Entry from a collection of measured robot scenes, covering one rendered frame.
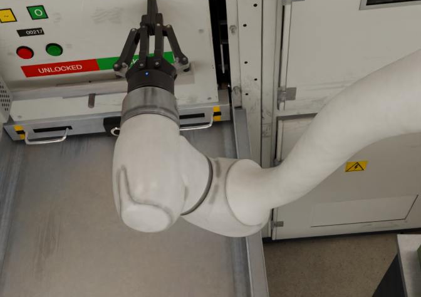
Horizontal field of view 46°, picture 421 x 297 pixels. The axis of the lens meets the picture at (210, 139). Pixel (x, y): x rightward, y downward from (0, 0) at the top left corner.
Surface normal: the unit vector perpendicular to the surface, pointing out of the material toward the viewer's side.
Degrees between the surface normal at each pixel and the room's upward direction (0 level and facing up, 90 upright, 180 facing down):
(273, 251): 0
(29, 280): 0
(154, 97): 15
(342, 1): 90
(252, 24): 90
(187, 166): 59
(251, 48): 90
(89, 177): 0
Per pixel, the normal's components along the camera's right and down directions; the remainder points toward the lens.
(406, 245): -0.07, -0.58
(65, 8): 0.06, 0.81
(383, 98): -0.78, 0.09
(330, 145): -0.54, 0.72
